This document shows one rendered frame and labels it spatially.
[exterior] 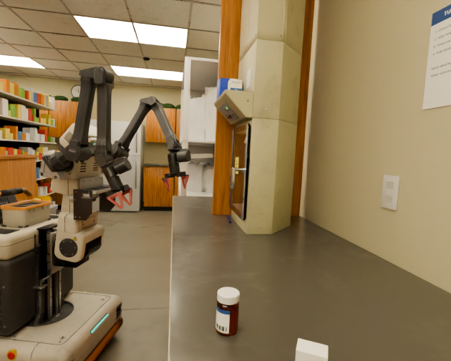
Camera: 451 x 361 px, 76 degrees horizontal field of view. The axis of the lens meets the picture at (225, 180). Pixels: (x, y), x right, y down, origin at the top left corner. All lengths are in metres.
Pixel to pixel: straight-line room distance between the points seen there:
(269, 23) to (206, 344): 1.11
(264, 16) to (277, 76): 0.23
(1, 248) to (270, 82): 1.48
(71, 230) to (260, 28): 1.34
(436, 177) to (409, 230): 0.19
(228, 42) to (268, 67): 0.44
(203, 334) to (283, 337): 0.14
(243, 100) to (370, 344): 0.88
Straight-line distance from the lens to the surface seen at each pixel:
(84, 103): 1.53
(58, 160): 1.57
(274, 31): 1.29
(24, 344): 1.93
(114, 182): 1.45
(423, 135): 1.06
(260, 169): 1.18
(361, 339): 0.65
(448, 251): 1.00
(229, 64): 1.58
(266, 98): 1.20
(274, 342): 0.59
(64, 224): 1.77
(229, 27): 1.64
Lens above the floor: 1.26
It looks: 5 degrees down
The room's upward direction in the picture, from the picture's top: 3 degrees clockwise
